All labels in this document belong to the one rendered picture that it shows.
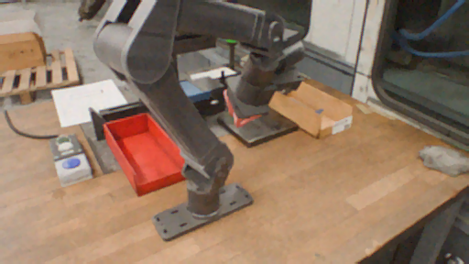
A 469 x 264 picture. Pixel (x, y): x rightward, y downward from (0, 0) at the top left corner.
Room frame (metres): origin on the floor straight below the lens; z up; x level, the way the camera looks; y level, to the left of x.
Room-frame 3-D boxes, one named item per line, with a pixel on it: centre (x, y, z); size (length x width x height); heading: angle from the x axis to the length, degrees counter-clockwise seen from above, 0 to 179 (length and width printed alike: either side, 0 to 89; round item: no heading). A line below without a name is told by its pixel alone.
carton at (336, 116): (0.91, -0.21, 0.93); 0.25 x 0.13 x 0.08; 32
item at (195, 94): (0.89, 0.13, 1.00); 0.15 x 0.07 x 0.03; 32
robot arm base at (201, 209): (0.51, 0.06, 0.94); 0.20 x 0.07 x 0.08; 122
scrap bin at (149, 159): (0.68, 0.22, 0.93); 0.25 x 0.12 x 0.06; 32
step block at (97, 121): (0.80, 0.35, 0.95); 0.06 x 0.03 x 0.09; 122
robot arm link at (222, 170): (0.51, 0.06, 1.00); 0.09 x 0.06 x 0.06; 44
